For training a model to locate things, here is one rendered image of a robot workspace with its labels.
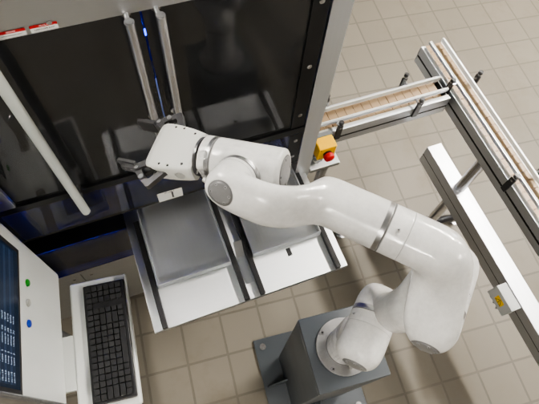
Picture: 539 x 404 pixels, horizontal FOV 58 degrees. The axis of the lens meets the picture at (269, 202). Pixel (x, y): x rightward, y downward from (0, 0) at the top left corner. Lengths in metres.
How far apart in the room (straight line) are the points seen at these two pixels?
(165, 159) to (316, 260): 0.95
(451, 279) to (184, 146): 0.52
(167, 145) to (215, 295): 0.86
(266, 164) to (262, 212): 0.09
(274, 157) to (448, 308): 0.40
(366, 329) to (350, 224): 0.52
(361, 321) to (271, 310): 1.32
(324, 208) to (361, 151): 2.26
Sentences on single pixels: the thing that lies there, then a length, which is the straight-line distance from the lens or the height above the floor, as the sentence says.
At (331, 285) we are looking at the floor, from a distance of 2.66.
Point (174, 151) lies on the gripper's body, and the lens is 0.91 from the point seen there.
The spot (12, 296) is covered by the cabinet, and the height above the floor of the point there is 1.22.
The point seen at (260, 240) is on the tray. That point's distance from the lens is 1.75.
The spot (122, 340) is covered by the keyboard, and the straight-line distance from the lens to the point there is 1.75.
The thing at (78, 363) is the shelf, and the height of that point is 0.80.
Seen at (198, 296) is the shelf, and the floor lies 0.88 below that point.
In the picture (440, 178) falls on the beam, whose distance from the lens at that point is 2.48.
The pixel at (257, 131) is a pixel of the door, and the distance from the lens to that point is 1.53.
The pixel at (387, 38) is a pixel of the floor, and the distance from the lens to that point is 3.69.
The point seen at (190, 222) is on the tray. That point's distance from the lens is 1.78.
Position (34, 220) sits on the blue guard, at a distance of 1.65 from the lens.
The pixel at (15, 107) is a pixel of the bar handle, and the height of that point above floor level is 1.70.
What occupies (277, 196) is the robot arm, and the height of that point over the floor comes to 1.83.
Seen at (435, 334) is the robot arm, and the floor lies 1.66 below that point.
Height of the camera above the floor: 2.51
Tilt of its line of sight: 64 degrees down
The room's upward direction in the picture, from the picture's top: 8 degrees clockwise
